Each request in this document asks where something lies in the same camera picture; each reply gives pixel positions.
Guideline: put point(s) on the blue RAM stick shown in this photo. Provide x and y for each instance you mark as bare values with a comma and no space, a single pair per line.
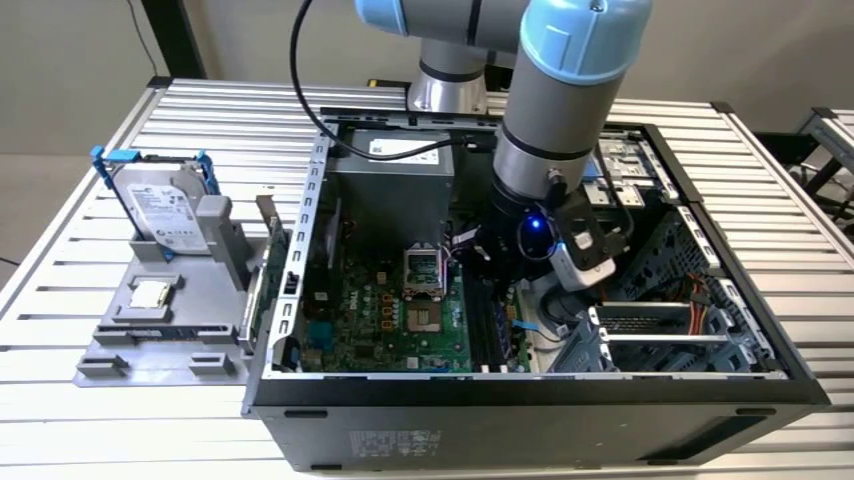
501,330

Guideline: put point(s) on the black RAM slot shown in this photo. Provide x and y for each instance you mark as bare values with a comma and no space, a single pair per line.
472,325
483,330

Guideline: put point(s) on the blue disk carrier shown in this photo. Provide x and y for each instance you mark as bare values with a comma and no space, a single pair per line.
116,156

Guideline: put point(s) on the black case fan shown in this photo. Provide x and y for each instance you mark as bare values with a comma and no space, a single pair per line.
333,240

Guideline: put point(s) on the silver optical drive bay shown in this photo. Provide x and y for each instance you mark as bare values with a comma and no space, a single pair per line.
627,165

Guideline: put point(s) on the green motherboard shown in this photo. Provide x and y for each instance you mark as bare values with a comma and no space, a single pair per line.
363,330

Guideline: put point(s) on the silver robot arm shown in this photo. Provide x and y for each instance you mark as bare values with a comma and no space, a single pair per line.
560,125

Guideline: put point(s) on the green graphics card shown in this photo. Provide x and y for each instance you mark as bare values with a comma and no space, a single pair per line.
275,260

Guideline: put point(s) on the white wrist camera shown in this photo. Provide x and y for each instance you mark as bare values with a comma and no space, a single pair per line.
580,275

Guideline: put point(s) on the silver hard disk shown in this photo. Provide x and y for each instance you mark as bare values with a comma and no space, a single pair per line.
163,210

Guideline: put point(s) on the grey parts rack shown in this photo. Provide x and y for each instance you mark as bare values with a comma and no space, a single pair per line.
200,310

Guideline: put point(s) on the silver CPU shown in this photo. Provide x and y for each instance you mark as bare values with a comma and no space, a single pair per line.
151,295

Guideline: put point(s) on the CPU socket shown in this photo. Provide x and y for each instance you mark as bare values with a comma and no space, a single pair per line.
425,317

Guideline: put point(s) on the black PC case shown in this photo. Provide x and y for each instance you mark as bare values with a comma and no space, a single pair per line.
467,430

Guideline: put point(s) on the aluminium slat side table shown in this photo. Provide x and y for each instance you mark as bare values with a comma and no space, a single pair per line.
827,125

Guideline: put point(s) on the grey metal disk bay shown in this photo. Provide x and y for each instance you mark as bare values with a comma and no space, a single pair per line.
667,340

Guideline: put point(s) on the grey power supply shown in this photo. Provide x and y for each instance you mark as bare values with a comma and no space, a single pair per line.
387,195

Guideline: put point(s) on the black metal post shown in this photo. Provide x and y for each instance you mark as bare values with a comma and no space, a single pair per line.
176,40

